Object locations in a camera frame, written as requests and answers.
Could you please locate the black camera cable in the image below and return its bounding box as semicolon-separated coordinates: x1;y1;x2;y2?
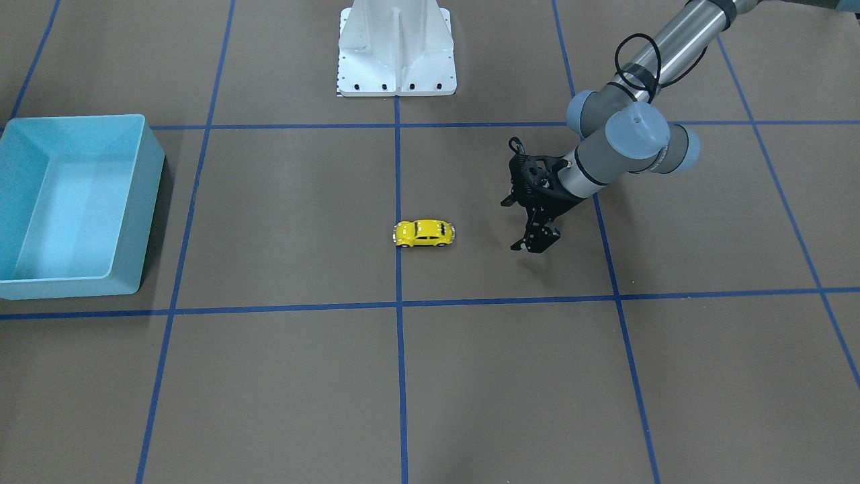
614;32;710;102

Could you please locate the white pedestal column base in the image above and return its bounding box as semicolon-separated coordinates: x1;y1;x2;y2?
336;1;458;97

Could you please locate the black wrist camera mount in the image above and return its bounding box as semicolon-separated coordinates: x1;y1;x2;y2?
508;136;534;201

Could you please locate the yellow beetle toy car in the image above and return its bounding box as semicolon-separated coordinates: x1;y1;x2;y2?
391;218;456;248

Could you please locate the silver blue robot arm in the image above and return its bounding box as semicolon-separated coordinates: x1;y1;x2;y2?
501;1;758;253

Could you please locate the light blue plastic bin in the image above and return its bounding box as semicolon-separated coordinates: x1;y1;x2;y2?
1;114;165;300

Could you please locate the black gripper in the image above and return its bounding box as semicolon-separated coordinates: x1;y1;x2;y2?
500;155;584;253

